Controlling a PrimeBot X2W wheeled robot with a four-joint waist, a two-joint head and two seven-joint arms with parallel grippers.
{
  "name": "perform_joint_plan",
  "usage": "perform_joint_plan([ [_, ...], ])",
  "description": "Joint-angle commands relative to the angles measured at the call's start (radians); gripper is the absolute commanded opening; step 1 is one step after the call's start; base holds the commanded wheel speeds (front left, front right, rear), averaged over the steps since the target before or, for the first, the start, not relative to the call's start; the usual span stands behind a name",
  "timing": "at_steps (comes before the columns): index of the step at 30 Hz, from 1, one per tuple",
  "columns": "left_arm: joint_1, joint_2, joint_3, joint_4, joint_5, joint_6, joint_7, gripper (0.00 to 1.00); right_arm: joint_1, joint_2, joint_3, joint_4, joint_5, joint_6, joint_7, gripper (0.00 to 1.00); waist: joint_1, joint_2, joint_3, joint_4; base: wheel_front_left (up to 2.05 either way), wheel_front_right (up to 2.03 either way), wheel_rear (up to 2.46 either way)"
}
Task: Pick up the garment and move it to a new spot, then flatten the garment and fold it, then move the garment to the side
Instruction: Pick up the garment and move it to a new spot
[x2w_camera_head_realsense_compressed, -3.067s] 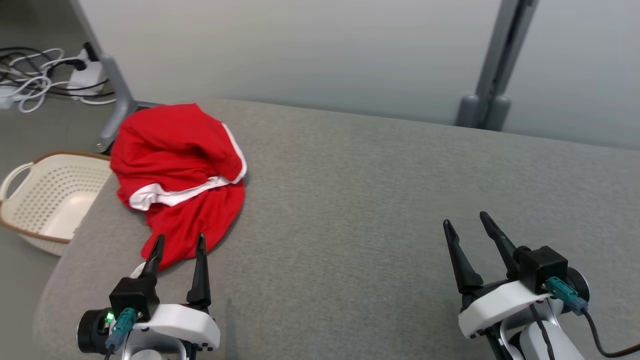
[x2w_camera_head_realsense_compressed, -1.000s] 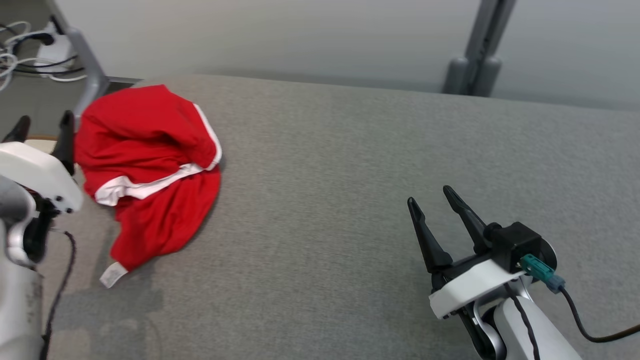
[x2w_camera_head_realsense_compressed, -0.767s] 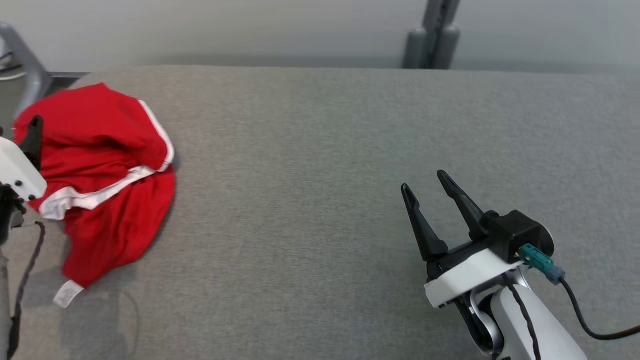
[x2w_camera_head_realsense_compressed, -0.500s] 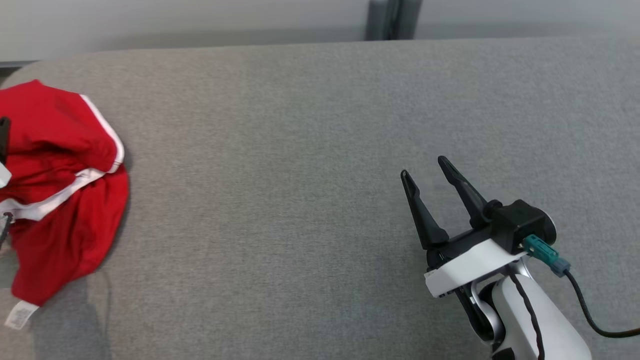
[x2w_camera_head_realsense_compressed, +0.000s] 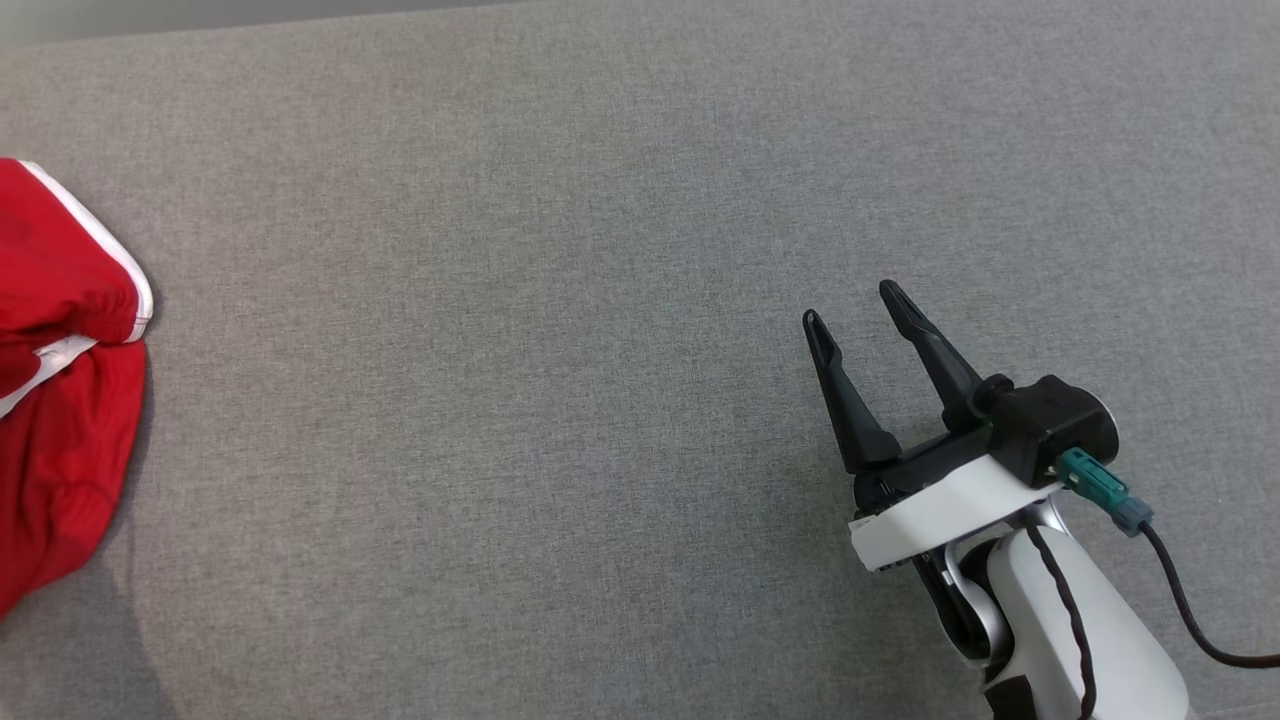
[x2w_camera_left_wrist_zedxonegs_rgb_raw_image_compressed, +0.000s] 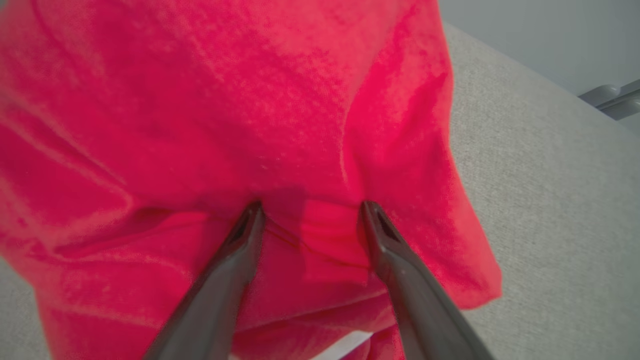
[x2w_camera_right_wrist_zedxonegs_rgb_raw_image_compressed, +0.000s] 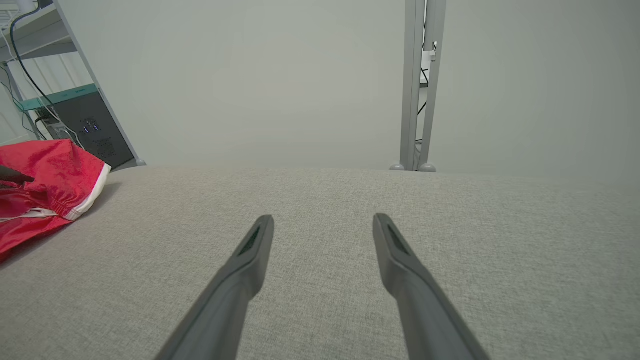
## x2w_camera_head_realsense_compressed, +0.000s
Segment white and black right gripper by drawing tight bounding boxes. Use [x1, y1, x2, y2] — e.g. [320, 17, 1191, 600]
[803, 280, 1063, 653]

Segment red shorts with white trim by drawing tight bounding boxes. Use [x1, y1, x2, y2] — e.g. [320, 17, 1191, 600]
[0, 157, 155, 621]

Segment black cable with teal connector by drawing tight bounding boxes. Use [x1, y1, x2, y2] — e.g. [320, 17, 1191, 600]
[1057, 447, 1280, 670]

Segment thin dark braided cable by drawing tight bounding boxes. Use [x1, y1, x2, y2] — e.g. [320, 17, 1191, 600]
[1024, 524, 1099, 720]

